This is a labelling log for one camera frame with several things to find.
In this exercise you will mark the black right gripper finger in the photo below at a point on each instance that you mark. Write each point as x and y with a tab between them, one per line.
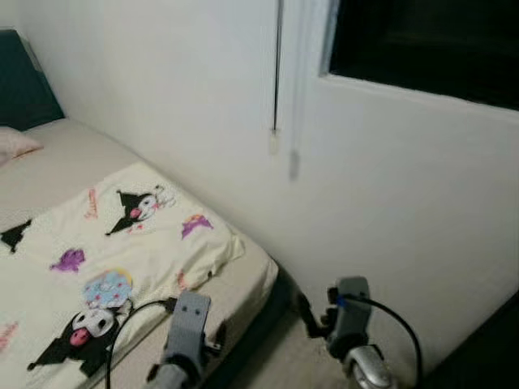
308	316

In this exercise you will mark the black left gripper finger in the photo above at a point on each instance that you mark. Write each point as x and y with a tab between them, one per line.
220	331

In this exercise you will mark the pink orange-patterned pillow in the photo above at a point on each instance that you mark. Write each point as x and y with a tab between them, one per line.
16	144

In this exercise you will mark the bed with white sheet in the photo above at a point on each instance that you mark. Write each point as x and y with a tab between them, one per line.
243	284

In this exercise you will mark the cream cartoon-print comforter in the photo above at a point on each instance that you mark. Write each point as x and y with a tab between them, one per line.
122	235

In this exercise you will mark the black wardrobe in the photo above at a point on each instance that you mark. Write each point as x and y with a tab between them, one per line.
482	348

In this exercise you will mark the thin grey hanging rod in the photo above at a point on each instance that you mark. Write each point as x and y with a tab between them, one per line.
277	65

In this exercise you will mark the dark window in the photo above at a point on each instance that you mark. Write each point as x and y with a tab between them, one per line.
430	44

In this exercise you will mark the blue upholstered headboard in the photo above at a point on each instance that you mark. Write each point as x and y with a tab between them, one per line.
24	81

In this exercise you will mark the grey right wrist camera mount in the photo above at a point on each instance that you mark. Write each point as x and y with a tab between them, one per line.
350	312

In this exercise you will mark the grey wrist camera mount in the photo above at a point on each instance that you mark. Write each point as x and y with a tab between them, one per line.
350	312
188	328

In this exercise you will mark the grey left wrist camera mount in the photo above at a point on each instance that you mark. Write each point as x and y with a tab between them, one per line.
188	328

